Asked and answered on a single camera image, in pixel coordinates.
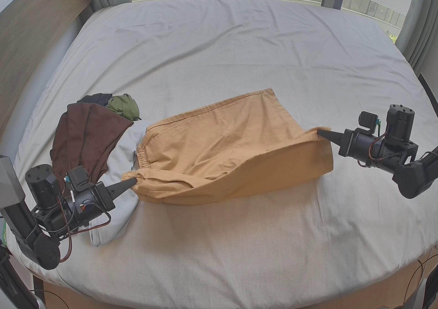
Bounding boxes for dark blue garment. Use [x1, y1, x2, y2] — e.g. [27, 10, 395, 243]
[77, 93, 113, 107]

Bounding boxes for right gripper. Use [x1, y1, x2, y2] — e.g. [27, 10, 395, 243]
[338, 129, 384, 167]

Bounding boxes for green garment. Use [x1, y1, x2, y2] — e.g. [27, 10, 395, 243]
[106, 93, 140, 121]

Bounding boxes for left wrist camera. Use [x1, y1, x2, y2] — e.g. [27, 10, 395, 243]
[65, 166, 96, 196]

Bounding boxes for brown garment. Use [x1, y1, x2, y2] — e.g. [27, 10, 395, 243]
[50, 102, 134, 186]

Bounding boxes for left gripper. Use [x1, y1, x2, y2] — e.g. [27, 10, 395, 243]
[70, 181, 115, 228]

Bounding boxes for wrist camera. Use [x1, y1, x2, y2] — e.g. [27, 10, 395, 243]
[65, 166, 96, 196]
[358, 111, 381, 136]

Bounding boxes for pale blue garment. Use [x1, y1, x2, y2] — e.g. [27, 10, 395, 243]
[89, 121, 149, 249]

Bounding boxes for bed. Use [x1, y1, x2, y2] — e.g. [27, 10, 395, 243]
[0, 0, 438, 309]

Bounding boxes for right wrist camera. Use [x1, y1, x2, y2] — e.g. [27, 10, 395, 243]
[358, 111, 381, 136]

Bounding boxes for tan shorts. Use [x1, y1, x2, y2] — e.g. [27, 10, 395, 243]
[121, 88, 334, 205]

